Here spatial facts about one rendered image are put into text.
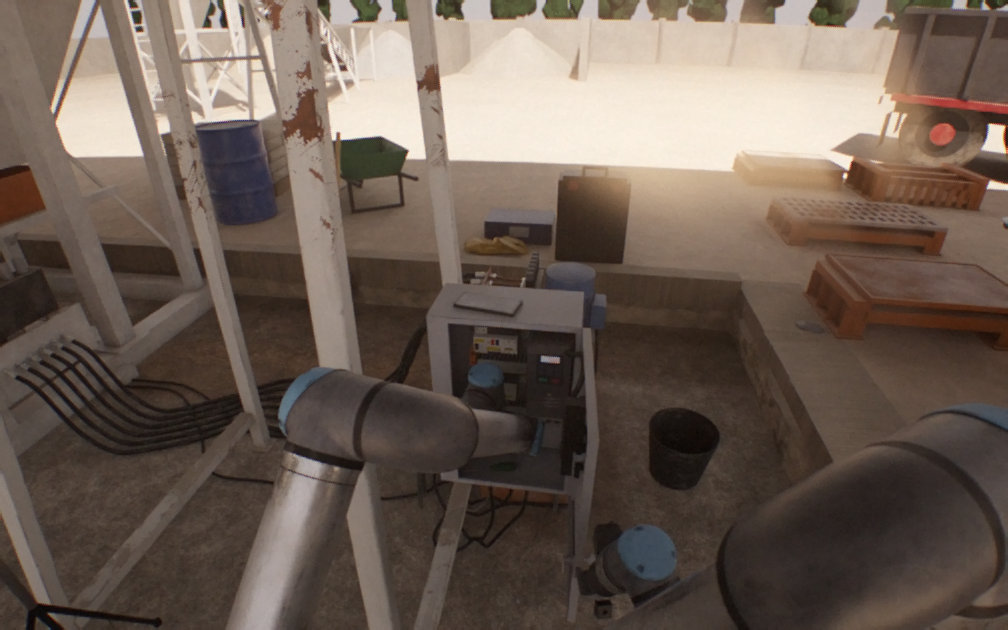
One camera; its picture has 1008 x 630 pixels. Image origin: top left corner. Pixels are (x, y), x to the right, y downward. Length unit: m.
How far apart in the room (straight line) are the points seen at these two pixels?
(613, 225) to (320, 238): 3.01
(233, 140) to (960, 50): 8.67
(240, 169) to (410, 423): 4.69
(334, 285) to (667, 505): 1.97
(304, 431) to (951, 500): 0.68
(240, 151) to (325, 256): 4.29
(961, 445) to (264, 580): 0.74
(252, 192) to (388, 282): 1.85
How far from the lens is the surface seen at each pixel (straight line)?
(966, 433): 0.48
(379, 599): 1.42
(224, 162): 5.26
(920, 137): 9.20
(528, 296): 1.41
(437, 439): 0.71
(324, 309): 1.02
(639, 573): 0.92
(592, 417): 1.00
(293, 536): 0.76
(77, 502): 3.20
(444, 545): 2.06
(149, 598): 2.60
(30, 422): 3.72
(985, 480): 0.45
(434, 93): 1.77
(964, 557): 0.42
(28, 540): 2.10
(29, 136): 3.72
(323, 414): 0.74
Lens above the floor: 1.89
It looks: 29 degrees down
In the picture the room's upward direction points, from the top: straight up
